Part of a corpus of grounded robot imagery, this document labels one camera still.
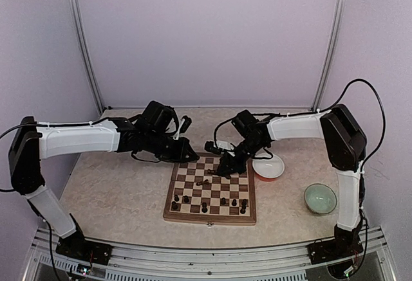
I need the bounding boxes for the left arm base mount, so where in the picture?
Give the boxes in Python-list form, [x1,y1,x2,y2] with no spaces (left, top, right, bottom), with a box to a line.
[56,232,113,266]

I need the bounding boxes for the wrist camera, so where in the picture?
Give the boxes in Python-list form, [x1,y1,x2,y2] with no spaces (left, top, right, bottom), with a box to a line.
[204,140,234,155]
[173,116,192,140]

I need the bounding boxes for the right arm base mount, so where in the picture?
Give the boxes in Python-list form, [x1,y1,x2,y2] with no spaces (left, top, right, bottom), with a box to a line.
[307,222,364,264]

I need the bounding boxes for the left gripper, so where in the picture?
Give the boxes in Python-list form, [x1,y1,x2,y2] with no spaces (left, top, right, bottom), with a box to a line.
[144,130,198,163]

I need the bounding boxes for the white and orange bowl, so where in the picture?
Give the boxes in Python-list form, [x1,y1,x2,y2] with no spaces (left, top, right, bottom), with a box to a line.
[252,155,285,182]

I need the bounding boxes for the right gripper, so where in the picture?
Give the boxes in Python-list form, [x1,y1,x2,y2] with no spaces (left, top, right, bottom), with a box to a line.
[216,136,266,176]

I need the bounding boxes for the right aluminium post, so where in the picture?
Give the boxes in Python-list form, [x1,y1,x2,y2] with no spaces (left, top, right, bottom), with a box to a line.
[311,0,346,110]

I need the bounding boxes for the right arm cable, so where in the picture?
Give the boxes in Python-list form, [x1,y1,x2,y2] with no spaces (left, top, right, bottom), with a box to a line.
[212,78,386,172]

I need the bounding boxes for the wooden chess board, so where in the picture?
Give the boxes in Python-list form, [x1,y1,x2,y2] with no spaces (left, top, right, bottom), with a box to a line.
[163,153,257,226]

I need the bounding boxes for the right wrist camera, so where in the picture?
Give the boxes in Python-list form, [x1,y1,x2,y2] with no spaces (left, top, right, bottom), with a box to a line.
[204,140,234,155]

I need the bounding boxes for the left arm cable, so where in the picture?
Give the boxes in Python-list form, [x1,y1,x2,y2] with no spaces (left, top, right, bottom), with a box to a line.
[0,123,36,194]

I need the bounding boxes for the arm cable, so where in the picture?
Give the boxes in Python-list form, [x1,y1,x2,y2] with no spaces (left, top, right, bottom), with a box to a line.
[212,78,386,172]
[0,123,36,194]

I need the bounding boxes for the aluminium post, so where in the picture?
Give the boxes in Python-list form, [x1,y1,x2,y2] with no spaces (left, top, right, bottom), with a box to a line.
[69,0,104,114]
[311,0,346,110]

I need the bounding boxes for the aluminium front rail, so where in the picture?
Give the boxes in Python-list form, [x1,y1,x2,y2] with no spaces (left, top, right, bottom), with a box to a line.
[22,226,397,281]

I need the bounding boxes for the dark pawn front centre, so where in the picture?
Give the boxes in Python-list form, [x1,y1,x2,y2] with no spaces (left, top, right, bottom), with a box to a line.
[201,203,208,213]

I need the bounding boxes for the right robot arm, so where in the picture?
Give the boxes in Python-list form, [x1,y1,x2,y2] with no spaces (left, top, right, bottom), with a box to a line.
[216,104,367,231]

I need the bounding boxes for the green glass bowl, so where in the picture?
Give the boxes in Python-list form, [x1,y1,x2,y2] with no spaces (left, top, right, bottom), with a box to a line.
[304,183,337,215]

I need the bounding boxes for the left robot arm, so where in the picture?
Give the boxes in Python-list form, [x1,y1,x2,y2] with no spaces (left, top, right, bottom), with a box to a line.
[8,101,200,258]

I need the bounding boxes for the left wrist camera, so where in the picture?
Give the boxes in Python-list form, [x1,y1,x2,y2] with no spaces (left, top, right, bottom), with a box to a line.
[173,116,192,140]

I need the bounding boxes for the left aluminium post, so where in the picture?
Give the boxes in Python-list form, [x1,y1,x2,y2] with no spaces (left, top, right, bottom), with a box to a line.
[69,0,104,114]

